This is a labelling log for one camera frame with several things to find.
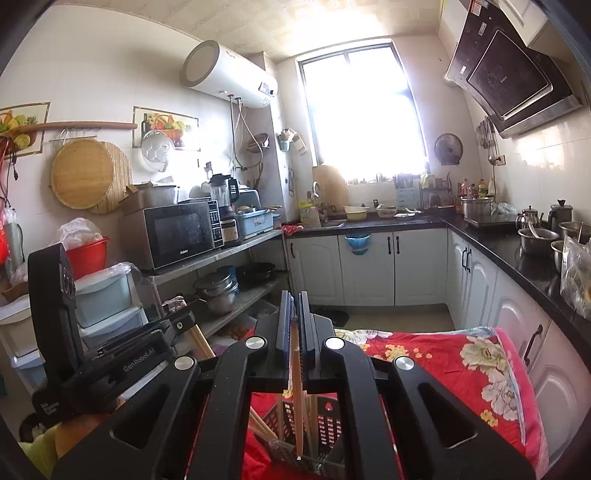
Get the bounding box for cardboard box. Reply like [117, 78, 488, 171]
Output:
[119, 184, 181, 217]

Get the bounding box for red plastic bucket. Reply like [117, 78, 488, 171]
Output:
[65, 236, 110, 281]

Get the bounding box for water heater hoses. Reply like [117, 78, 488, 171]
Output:
[228, 95, 271, 171]

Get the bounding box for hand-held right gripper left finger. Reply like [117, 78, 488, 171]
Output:
[51, 290, 294, 480]

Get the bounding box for black blender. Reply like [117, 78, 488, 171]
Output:
[209, 173, 241, 245]

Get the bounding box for fruit picture wall tile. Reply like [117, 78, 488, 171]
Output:
[132, 106, 201, 152]
[0, 102, 51, 158]

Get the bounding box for black range hood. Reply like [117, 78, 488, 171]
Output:
[444, 0, 583, 139]

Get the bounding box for pale blue plastic drawer unit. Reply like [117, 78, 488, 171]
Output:
[0, 263, 148, 393]

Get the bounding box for kitchen window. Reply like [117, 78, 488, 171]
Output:
[295, 39, 428, 183]

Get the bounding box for red floral blanket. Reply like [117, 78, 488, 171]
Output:
[185, 325, 550, 480]

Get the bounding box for row of condiment bottles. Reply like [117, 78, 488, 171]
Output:
[455, 178, 497, 199]

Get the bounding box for large steel cooking pot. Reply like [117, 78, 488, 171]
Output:
[461, 196, 494, 220]

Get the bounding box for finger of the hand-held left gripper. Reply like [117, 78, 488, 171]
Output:
[154, 299, 210, 350]

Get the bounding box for steel teapot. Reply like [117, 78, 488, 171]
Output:
[549, 199, 574, 229]
[515, 207, 541, 229]

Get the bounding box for clear bag in bucket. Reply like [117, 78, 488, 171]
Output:
[58, 218, 103, 250]

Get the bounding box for wooden cutting board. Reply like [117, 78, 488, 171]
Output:
[311, 165, 349, 210]

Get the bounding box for dark dish rack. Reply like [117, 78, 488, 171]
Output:
[419, 173, 455, 208]

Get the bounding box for blue plastic basin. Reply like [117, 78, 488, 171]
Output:
[344, 234, 371, 256]

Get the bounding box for pale blue knife holder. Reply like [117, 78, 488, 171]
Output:
[396, 174, 419, 208]

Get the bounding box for small wall fan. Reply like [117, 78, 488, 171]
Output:
[434, 133, 464, 166]

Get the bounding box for stacked steel pots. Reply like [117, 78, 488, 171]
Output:
[193, 265, 241, 317]

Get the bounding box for black wok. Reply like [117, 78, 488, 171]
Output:
[235, 262, 278, 289]

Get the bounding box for pale green wall holder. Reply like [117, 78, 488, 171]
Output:
[277, 129, 308, 155]

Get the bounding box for steel basin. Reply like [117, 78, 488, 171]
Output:
[517, 226, 559, 257]

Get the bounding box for wooden rolling pin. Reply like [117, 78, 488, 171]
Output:
[0, 121, 139, 137]

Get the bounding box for white plastic bag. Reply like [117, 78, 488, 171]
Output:
[558, 235, 591, 321]

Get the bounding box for yellow detergent bottle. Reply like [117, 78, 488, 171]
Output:
[298, 200, 321, 229]

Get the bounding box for round bamboo tray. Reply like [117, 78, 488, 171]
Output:
[50, 138, 116, 210]

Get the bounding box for white water heater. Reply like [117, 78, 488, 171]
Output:
[180, 39, 279, 109]

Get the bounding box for round woven straw mat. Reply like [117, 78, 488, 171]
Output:
[88, 141, 134, 215]

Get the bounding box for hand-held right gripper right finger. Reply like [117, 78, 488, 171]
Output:
[295, 290, 536, 480]

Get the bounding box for dark grey utensil basket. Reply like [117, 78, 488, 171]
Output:
[252, 393, 345, 478]

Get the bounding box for white upper cabinet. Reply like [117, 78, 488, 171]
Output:
[496, 0, 561, 47]

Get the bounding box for white round plastic cover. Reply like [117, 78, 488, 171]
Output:
[140, 130, 177, 172]

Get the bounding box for black microwave oven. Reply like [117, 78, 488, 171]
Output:
[119, 198, 221, 273]

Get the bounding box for blue-grey dish box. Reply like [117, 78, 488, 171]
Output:
[235, 208, 278, 241]

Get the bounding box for metal shelf rack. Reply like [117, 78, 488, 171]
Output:
[139, 228, 289, 342]

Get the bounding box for bunch of hanging ladles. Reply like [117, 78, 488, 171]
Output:
[475, 115, 497, 151]

